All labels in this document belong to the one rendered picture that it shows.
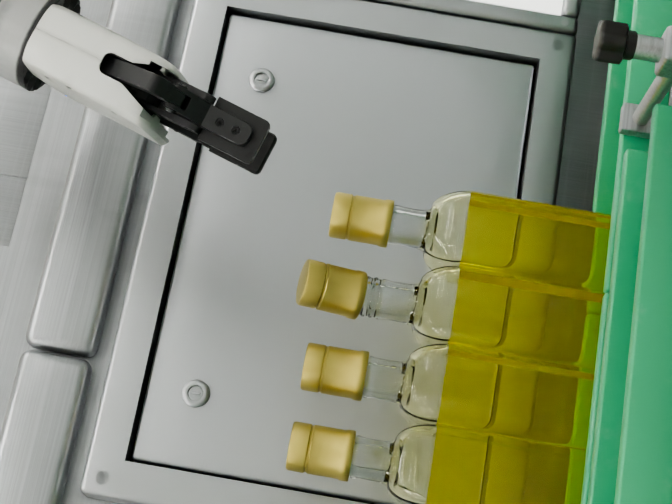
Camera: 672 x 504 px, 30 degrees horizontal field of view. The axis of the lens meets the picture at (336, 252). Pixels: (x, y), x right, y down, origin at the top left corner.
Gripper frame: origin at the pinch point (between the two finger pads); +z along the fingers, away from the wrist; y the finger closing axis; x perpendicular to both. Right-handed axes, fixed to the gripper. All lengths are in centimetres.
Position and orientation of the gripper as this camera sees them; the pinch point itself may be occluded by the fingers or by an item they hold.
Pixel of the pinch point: (241, 138)
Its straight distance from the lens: 87.6
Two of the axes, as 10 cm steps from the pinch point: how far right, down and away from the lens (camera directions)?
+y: -0.3, -0.7, -10.0
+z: 8.9, 4.5, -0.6
